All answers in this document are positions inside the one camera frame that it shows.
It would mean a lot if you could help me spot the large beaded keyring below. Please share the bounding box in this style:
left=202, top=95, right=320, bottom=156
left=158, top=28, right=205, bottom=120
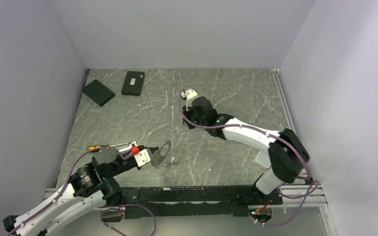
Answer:
left=151, top=140, right=172, bottom=168

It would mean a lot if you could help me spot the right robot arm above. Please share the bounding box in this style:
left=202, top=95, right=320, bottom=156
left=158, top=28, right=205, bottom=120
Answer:
left=178, top=94, right=310, bottom=204

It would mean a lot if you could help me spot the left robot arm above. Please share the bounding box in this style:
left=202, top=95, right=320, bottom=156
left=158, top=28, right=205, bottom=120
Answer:
left=3, top=142, right=171, bottom=236

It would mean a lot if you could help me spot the plain black box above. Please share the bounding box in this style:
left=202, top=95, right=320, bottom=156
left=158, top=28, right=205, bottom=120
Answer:
left=82, top=80, right=115, bottom=107

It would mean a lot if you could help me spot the black box with label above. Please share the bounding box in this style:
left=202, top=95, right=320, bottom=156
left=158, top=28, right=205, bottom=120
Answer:
left=121, top=71, right=145, bottom=96

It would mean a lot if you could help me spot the translucent plastic card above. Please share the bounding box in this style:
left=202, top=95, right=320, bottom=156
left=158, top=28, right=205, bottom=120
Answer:
left=254, top=151, right=271, bottom=169

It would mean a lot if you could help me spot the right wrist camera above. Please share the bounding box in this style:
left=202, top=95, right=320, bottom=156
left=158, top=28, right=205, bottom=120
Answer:
left=181, top=89, right=198, bottom=104

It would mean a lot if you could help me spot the yellow handled screwdriver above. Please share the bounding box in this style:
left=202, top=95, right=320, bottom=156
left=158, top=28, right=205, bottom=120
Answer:
left=87, top=143, right=130, bottom=152

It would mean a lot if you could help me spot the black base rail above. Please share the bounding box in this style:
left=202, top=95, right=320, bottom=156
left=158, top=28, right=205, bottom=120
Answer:
left=106, top=185, right=283, bottom=219

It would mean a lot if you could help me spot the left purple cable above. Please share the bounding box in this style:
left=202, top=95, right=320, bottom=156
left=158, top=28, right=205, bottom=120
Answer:
left=6, top=147, right=158, bottom=236

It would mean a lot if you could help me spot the purple cable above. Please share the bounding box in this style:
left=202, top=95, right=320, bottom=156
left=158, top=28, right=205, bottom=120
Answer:
left=178, top=88, right=321, bottom=228
left=6, top=147, right=158, bottom=236

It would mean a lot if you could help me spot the aluminium frame rail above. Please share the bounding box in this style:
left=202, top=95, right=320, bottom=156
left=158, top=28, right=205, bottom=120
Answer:
left=32, top=185, right=335, bottom=236

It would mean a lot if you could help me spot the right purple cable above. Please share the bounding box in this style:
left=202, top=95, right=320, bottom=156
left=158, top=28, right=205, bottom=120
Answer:
left=178, top=88, right=321, bottom=228

